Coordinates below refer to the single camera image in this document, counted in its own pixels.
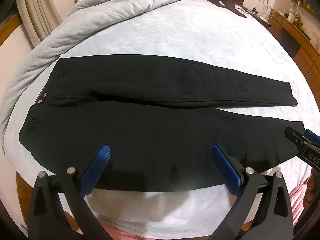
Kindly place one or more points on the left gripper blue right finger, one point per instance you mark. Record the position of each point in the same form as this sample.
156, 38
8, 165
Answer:
229, 168

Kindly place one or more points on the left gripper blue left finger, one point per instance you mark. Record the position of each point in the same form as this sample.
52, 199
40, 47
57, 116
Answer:
92, 174

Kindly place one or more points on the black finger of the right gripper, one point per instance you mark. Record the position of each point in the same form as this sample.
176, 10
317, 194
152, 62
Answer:
294, 136

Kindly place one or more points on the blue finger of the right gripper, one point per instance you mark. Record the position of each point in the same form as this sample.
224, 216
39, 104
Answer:
312, 136

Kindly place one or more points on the black pants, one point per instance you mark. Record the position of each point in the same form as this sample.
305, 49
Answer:
160, 117

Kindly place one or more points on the pink sleeve right forearm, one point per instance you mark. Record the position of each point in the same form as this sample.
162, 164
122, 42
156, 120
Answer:
296, 199

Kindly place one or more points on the person's right hand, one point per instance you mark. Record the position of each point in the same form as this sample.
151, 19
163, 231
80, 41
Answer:
312, 188

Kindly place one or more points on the wooden desk with drawers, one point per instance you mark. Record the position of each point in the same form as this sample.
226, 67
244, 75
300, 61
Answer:
300, 49

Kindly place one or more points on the light blue bed sheet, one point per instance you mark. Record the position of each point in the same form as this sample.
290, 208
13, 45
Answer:
188, 29

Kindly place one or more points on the beige curtain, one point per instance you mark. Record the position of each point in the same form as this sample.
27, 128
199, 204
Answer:
40, 18

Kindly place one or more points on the grey quilted comforter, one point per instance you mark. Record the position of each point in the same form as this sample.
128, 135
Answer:
84, 18

